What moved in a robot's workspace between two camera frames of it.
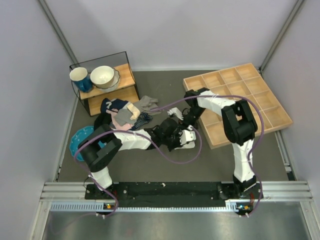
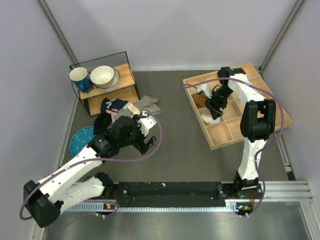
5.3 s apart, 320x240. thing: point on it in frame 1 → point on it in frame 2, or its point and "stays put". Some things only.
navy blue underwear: (116, 103) stays put
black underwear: (101, 123) stays put
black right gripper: (186, 123) → (211, 103)
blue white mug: (79, 76) stays put
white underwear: (191, 145) → (208, 119)
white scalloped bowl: (115, 84) stays put
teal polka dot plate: (76, 138) stays put
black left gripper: (178, 142) → (145, 146)
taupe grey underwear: (146, 104) stays put
